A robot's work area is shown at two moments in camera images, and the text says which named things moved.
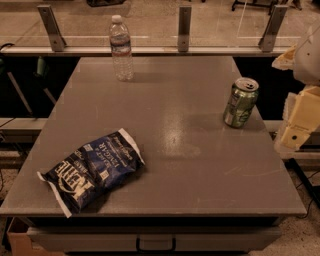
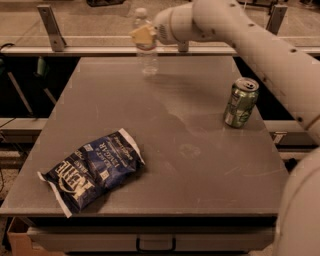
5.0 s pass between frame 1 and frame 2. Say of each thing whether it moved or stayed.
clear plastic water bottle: moved
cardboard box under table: stayed
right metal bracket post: stayed
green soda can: stayed
